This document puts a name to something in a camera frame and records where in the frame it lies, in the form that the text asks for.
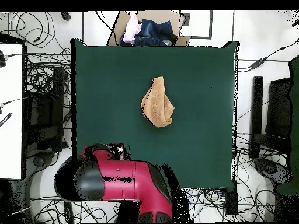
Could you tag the tan terry towel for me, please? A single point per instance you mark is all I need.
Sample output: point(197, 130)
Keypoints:
point(156, 105)

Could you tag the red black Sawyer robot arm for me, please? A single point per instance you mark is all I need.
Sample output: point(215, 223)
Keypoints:
point(130, 177)

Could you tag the dark green table cloth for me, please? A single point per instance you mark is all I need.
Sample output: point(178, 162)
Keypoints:
point(112, 93)

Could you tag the blue denim jeans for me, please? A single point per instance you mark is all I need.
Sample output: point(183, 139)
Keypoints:
point(154, 32)

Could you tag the white pink garment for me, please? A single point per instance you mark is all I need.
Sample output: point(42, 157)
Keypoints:
point(132, 28)

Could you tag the black equipment stand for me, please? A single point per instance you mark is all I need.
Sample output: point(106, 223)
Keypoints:
point(44, 121)

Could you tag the brown cardboard box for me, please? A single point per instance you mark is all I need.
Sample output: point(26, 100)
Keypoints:
point(158, 15)

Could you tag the black upright bar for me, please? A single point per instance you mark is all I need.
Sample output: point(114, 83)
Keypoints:
point(257, 105)

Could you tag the black rectangular box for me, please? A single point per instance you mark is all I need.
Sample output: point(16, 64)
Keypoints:
point(231, 200)

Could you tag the black power strip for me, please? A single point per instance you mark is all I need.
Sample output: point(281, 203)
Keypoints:
point(69, 211)

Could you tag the black round base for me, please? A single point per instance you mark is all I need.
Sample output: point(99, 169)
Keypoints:
point(271, 169)

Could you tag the black panel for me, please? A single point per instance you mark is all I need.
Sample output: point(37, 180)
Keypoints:
point(279, 107)

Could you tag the small black oval object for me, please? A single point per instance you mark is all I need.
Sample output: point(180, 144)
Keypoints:
point(65, 15)

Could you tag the white side table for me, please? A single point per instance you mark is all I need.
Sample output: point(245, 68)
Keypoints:
point(10, 105)

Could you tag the black printed strip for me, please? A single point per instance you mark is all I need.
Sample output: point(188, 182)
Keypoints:
point(5, 119)

